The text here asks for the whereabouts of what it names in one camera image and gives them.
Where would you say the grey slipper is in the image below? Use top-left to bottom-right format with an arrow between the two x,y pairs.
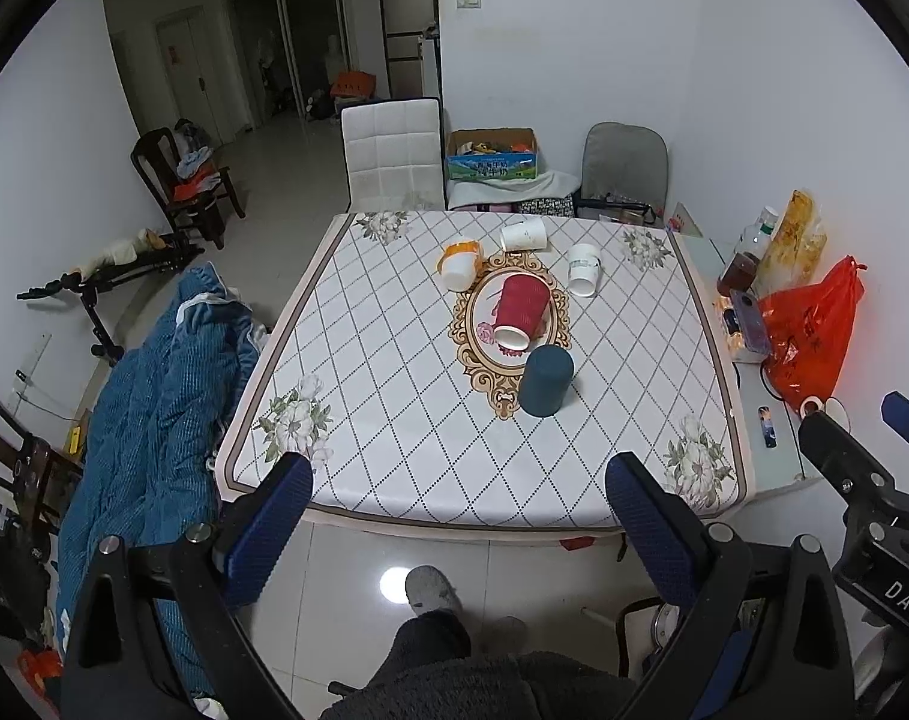
406,566 -> 463,616
479,616 -> 529,656

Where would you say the grey slipper right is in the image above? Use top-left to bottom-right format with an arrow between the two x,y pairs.
479,616 -> 529,656

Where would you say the dark wooden chair left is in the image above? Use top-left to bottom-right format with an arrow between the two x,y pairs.
0,401 -> 83,649

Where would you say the white printed paper cup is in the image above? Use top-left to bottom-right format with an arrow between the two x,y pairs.
566,242 -> 602,298

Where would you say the cardboard box with items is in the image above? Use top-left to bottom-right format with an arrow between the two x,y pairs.
446,127 -> 539,182

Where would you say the orange plastic bag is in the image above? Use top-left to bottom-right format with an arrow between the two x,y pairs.
760,255 -> 866,411

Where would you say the white paper cup lying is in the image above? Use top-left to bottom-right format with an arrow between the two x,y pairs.
500,218 -> 548,252

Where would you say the yellow snack bag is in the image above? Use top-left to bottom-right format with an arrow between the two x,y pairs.
754,190 -> 829,298

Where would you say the grey slipper left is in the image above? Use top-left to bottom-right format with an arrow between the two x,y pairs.
406,566 -> 463,616

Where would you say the red paper cup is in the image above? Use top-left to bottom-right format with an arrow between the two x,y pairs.
493,273 -> 550,351

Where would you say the grey cushioned chair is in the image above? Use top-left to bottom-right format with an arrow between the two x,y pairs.
573,122 -> 669,226

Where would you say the brown jar with lid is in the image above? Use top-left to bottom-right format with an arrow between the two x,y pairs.
716,252 -> 760,296

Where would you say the blue quilted blanket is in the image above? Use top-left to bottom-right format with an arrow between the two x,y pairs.
53,262 -> 266,699

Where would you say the white padded chair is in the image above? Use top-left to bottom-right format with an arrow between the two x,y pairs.
340,98 -> 446,213

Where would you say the dark teal plastic cup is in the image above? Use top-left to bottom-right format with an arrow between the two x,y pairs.
518,344 -> 575,418

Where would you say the orange and white cup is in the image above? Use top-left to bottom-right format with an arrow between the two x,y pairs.
436,239 -> 484,293

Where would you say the white diamond pattern tablecloth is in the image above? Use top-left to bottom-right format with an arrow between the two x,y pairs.
215,211 -> 757,532

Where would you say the dark wooden chair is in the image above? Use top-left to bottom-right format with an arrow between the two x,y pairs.
0,401 -> 83,649
130,127 -> 246,250

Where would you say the black folding stand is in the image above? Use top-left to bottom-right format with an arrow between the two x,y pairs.
17,229 -> 203,366

